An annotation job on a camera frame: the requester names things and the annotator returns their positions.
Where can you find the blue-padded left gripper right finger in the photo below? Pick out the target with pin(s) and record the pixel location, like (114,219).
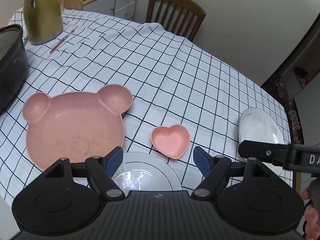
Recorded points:
(214,171)

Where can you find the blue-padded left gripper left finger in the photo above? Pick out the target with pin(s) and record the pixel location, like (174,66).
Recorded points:
(100,172)

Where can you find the white round plate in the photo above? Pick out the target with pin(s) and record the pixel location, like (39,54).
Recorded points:
(145,172)
(256,125)

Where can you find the pink bear-shaped plate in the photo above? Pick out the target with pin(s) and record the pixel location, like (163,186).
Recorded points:
(75,125)

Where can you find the pink heart-shaped dish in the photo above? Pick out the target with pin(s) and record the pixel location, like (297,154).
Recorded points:
(170,141)

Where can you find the person's right hand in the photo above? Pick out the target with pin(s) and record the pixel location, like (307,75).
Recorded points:
(311,216)

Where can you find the checked white tablecloth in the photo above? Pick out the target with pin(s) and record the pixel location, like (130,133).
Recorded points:
(171,79)

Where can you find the red pen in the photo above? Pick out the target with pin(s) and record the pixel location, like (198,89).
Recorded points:
(61,41)

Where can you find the black pot with lid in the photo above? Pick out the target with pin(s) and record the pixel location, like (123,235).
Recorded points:
(14,63)

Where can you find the brown wooden chair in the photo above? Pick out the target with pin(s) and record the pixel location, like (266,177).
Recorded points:
(180,17)

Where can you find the gold thermos jug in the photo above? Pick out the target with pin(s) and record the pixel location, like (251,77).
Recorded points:
(43,20)

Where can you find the white drawer cabinet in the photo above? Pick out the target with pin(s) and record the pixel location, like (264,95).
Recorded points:
(124,9)

